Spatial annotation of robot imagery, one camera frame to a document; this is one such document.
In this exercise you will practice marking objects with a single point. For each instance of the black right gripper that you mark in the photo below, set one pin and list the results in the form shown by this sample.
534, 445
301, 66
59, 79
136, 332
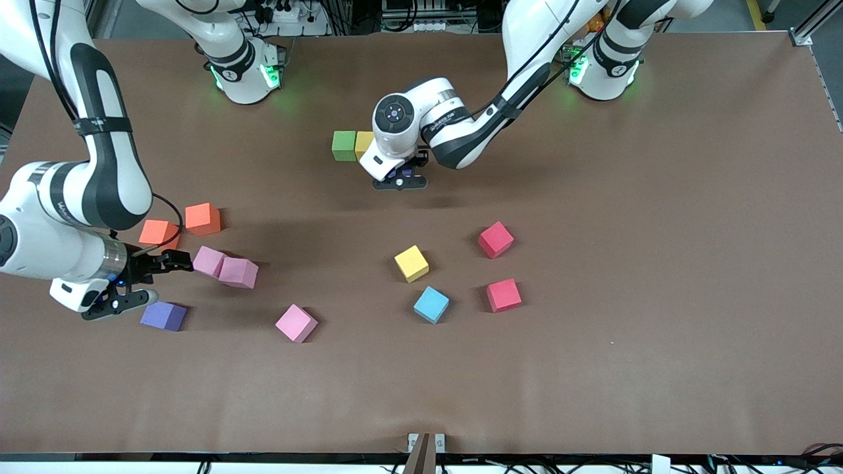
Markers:
141, 266

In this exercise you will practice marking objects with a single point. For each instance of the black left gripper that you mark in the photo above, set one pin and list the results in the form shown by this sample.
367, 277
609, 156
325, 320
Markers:
417, 158

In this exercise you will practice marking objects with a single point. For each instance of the purple foam cube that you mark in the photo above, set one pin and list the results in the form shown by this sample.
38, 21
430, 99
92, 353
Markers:
161, 317
406, 172

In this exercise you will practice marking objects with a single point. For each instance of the yellow foam cube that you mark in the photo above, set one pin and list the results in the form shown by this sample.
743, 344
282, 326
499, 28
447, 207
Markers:
362, 141
411, 263

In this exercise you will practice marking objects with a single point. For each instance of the pink foam cube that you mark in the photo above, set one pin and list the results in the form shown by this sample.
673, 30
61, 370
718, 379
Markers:
209, 261
295, 322
237, 271

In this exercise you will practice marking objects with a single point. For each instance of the green foam cube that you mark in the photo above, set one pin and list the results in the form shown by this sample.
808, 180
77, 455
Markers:
344, 146

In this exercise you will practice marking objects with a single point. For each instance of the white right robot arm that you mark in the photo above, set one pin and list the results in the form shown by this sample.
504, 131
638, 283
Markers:
39, 243

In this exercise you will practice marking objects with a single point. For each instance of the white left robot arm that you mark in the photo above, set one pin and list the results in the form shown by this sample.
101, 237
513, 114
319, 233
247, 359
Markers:
395, 145

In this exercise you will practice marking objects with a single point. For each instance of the orange foam cube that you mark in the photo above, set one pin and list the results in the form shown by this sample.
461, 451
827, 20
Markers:
156, 232
202, 218

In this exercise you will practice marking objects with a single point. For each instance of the red foam cube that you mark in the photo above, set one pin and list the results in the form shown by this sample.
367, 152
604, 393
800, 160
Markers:
495, 239
504, 295

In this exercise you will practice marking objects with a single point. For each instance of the light blue foam cube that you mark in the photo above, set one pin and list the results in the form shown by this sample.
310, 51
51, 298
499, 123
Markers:
431, 304

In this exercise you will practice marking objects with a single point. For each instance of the grey control box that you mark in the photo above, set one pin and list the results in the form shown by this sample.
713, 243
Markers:
421, 13

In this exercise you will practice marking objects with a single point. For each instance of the white power strip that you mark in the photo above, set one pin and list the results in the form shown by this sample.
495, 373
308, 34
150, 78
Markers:
286, 13

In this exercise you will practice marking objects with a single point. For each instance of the bag of orange items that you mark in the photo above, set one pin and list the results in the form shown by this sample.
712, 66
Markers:
596, 23

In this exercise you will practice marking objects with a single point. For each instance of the brown paper table cover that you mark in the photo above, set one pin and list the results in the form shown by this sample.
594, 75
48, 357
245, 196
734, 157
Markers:
593, 368

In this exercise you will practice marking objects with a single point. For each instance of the small white box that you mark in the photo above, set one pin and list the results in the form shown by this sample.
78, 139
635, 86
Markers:
660, 464

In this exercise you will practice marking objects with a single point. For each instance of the grey metal camera bracket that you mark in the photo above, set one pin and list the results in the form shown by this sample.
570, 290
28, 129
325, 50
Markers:
421, 457

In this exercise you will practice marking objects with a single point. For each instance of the aluminium frame profile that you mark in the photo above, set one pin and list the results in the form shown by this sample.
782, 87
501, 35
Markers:
807, 26

